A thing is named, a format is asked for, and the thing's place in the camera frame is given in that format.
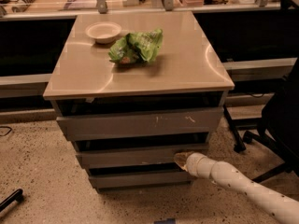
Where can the grey drawer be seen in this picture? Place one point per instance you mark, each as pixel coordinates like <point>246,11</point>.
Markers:
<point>136,124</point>
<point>135,155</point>
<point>136,180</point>

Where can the grey bottom drawer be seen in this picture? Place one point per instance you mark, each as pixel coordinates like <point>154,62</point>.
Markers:
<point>136,180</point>

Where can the beige bowl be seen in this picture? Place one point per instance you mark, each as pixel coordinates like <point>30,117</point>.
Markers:
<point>103,32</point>

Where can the black chair leg left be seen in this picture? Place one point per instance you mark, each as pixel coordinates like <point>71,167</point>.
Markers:
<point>15,196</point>

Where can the grey drawer cabinet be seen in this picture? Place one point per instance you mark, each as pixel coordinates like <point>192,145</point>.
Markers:
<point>186,74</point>

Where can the black desk leg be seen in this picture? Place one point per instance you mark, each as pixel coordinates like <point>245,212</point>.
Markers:
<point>239,145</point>

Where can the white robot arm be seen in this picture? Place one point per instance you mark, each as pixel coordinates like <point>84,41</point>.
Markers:
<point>282,208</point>

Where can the green chip bag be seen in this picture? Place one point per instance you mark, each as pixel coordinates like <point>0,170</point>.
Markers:
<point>139,47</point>

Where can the grey top drawer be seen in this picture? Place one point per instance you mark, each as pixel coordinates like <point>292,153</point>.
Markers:
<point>136,124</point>

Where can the black office chair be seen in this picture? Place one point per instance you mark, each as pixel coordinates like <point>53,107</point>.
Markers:
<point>278,128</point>

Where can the tan foam gripper tip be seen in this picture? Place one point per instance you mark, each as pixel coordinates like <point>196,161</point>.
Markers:
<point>193,163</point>

